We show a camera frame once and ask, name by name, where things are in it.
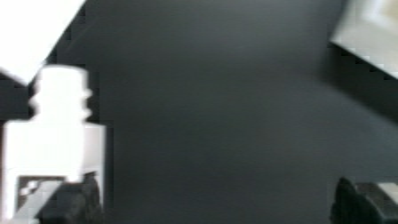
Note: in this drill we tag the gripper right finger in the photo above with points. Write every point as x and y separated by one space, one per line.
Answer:
365 203

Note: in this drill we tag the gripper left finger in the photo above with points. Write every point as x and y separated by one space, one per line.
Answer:
56 202

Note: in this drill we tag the white square tabletop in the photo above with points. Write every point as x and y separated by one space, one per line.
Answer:
367 32

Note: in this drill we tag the white marker sheet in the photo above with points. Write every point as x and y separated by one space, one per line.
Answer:
35 20

